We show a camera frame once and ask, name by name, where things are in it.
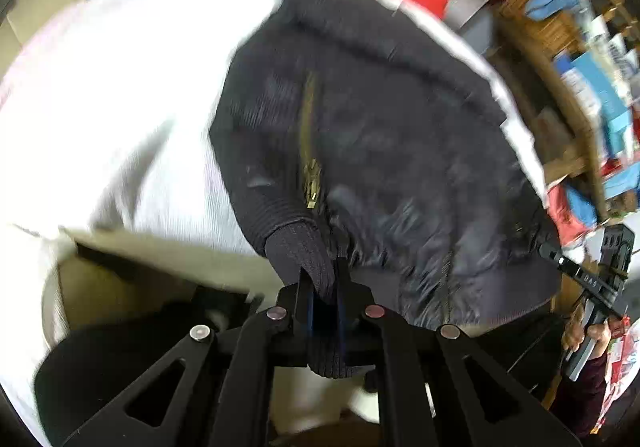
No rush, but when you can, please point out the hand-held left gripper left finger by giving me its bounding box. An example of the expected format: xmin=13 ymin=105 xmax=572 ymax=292
xmin=62 ymin=267 xmax=321 ymax=447

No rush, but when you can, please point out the coral folded cloth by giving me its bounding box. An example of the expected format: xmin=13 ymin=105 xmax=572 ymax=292
xmin=547 ymin=182 xmax=588 ymax=233

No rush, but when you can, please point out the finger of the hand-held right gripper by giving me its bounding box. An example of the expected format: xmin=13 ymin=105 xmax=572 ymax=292
xmin=539 ymin=239 xmax=586 ymax=280

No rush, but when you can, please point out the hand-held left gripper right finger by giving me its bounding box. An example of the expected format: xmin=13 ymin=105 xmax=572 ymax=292
xmin=335 ymin=257 xmax=583 ymax=447

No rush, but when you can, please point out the wooden bench table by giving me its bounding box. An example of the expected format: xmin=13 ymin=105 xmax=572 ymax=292
xmin=487 ymin=2 xmax=608 ymax=228

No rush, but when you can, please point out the white blanket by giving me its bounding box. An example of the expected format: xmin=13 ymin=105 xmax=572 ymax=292
xmin=0 ymin=0 xmax=548 ymax=447

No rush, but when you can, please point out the beige sofa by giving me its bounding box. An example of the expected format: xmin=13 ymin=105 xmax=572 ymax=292
xmin=0 ymin=0 xmax=381 ymax=428

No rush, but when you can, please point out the blue cardboard box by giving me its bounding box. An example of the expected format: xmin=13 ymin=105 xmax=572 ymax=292
xmin=565 ymin=50 xmax=636 ymax=123

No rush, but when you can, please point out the person's right hand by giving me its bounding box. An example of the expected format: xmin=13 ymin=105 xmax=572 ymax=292
xmin=562 ymin=299 xmax=613 ymax=353

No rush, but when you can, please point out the black puffer jacket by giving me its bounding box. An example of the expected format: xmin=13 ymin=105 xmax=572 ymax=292
xmin=207 ymin=0 xmax=563 ymax=380

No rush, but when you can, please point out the person's right forearm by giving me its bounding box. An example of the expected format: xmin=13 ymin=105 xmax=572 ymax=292
xmin=565 ymin=352 xmax=610 ymax=445

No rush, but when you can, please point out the blue folded cloth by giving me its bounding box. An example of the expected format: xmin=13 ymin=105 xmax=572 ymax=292
xmin=565 ymin=187 xmax=598 ymax=223

